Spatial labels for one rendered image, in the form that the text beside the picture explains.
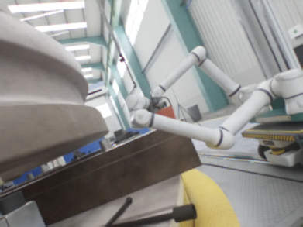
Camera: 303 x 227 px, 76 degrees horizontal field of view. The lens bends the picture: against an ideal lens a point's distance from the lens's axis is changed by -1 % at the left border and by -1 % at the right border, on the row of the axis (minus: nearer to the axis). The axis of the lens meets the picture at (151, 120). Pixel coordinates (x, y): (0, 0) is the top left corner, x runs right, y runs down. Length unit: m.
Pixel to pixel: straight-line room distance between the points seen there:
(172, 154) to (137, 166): 0.28
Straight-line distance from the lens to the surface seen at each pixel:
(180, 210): 0.94
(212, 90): 10.59
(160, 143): 1.48
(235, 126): 1.46
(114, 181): 1.62
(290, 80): 1.58
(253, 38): 2.01
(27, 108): 1.25
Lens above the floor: 0.75
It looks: 1 degrees up
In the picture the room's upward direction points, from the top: 23 degrees counter-clockwise
